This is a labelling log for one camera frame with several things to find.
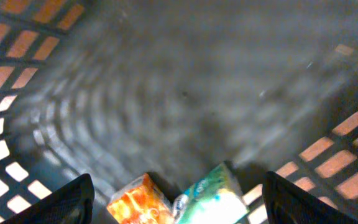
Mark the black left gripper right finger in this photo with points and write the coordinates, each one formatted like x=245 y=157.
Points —
x=286 y=203

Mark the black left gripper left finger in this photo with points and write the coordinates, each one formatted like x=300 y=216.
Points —
x=71 y=204

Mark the teal pocket tissue pack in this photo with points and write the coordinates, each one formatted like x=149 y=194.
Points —
x=216 y=198

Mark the orange pocket tissue pack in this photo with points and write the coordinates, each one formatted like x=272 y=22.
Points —
x=141 y=202

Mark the grey plastic basket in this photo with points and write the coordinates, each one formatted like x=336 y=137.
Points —
x=116 y=89

